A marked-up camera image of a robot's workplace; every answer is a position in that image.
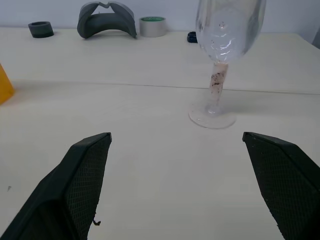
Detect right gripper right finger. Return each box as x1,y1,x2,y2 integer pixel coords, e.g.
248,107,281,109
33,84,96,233
241,131,320,240

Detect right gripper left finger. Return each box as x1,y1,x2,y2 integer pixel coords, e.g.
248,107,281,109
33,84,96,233
0,132,113,240

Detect orange juice plastic bottle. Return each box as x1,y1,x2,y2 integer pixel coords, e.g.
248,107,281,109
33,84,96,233
0,62,16,106

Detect clear wine glass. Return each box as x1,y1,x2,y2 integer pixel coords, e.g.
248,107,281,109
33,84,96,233
188,0,267,130

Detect grey curved visor piece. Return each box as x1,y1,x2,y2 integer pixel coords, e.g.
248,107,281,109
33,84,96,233
76,1,138,40

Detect grey tape roll green core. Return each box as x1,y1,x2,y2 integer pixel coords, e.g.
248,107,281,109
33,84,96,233
138,16,169,38

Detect black handled scissors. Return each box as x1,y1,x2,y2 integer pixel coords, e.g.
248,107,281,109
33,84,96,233
186,31,200,45

